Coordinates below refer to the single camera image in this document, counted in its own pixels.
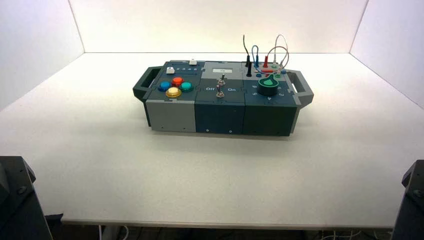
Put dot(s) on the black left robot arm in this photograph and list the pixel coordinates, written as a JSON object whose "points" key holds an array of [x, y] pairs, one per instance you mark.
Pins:
{"points": [[20, 205]]}

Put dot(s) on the small white display screen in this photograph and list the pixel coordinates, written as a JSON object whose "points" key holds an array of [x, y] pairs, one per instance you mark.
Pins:
{"points": [[222, 70]]}

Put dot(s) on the modular teal grey control box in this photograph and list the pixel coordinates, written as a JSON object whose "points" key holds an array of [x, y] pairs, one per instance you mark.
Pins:
{"points": [[218, 116]]}

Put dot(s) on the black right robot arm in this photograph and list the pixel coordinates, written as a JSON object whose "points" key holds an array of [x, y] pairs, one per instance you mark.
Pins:
{"points": [[410, 212]]}

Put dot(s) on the green round push button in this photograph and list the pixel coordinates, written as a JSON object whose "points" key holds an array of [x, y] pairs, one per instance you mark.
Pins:
{"points": [[186, 86]]}

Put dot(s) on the blue round push button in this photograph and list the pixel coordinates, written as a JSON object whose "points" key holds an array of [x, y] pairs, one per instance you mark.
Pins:
{"points": [[164, 86]]}

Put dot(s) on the white slider knob down arrow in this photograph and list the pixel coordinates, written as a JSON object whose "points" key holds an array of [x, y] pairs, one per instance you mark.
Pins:
{"points": [[192, 62]]}

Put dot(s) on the white slider knob up arrow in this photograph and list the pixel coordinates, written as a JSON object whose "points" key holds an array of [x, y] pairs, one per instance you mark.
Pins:
{"points": [[170, 70]]}

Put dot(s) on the black green rotary knob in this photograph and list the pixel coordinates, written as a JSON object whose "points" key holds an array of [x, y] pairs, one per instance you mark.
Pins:
{"points": [[268, 87]]}

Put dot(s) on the metal toggle switch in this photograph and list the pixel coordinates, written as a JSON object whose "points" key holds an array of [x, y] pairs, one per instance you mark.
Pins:
{"points": [[222, 80], [219, 94]]}

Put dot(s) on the red round push button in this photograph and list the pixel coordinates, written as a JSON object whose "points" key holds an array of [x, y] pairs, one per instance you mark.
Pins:
{"points": [[177, 81]]}

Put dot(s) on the yellow round push button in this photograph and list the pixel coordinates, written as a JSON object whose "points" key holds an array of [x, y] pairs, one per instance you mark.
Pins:
{"points": [[173, 92]]}

